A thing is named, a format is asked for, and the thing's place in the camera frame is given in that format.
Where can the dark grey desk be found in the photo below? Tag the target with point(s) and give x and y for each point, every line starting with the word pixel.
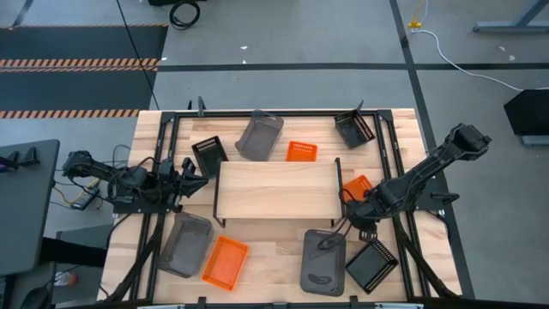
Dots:
pixel 25 214

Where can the translucent grey plastic bin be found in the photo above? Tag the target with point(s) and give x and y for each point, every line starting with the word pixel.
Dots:
pixel 321 270
pixel 259 137
pixel 185 244

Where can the black upright frame bracket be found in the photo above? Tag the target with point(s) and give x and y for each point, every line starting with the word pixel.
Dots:
pixel 200 107
pixel 360 105

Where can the black slotted plastic basket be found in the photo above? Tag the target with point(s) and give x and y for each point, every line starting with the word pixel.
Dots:
pixel 209 156
pixel 354 131
pixel 371 267

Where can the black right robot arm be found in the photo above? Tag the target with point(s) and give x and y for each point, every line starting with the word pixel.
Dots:
pixel 429 167

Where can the orange slotted plastic basket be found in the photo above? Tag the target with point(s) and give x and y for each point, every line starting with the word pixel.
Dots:
pixel 357 186
pixel 225 262
pixel 301 152

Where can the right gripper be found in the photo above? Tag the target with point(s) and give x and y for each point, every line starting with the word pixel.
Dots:
pixel 364 213

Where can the grey metal table leg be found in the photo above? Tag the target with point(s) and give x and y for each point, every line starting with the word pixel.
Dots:
pixel 506 28

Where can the black box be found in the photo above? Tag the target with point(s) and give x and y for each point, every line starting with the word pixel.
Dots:
pixel 529 113

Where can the black floor equipment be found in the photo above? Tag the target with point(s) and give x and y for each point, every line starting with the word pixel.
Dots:
pixel 171 1

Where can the white light bar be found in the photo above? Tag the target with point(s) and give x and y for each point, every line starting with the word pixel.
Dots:
pixel 161 306
pixel 399 306

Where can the grey metal base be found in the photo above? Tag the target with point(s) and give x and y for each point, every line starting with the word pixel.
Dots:
pixel 536 141

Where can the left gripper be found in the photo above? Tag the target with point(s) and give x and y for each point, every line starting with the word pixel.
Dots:
pixel 169 184

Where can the black power adapter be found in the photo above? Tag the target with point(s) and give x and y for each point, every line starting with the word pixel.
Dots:
pixel 85 199

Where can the wooden shelf with black legs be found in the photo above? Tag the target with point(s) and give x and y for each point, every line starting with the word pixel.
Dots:
pixel 279 189

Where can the black metal table frame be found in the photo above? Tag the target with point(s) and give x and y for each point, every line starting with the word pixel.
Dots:
pixel 309 113

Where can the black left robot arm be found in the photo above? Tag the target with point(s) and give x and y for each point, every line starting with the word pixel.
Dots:
pixel 98 169

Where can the black hazard-striped floor mat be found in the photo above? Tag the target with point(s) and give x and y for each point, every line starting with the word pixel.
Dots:
pixel 77 43

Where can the yellow plug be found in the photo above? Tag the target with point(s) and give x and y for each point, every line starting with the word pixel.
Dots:
pixel 414 25

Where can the black frame clamp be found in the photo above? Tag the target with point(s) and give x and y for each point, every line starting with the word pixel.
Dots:
pixel 354 300
pixel 201 301

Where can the dark grey low cabinet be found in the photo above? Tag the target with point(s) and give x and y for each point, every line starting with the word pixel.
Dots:
pixel 77 253

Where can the black triangular desk stand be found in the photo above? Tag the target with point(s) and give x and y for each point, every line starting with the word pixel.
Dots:
pixel 30 159
pixel 13 161

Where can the clear bottle with orange cap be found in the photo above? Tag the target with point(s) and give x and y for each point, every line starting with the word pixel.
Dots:
pixel 68 279

